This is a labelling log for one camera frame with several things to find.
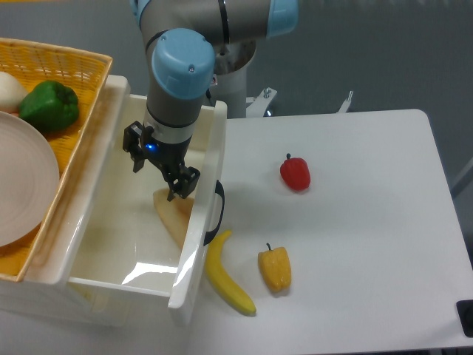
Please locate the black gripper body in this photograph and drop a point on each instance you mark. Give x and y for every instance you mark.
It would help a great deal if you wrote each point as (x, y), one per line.
(169, 158)

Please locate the triangle bread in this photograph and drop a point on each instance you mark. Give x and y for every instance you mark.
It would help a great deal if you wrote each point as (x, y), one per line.
(174, 214)

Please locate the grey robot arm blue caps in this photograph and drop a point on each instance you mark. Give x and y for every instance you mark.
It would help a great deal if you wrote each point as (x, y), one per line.
(181, 40)

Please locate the open upper white drawer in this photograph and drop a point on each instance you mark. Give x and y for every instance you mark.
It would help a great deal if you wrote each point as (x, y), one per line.
(126, 256)

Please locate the yellow banana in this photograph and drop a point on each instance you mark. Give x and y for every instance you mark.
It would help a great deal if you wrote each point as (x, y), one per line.
(222, 282)

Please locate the yellow woven basket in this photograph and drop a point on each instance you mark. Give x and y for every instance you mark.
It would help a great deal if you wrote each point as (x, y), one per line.
(86, 73)

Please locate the green bell pepper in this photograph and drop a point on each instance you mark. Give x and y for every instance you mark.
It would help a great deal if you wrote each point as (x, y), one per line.
(50, 107)

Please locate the beige round plate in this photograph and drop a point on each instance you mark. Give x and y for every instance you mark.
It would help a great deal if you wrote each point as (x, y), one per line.
(29, 178)

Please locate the yellow bell pepper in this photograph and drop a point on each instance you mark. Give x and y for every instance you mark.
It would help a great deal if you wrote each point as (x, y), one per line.
(274, 266)

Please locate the red bell pepper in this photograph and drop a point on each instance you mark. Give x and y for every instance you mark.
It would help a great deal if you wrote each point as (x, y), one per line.
(295, 173)

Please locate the white onion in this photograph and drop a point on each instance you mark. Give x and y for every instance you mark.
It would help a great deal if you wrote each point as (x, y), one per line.
(12, 93)

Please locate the black object at table edge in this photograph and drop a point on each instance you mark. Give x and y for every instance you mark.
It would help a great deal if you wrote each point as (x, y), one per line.
(465, 312)

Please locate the white table bracket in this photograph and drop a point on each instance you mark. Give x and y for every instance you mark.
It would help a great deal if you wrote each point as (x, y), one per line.
(344, 108)

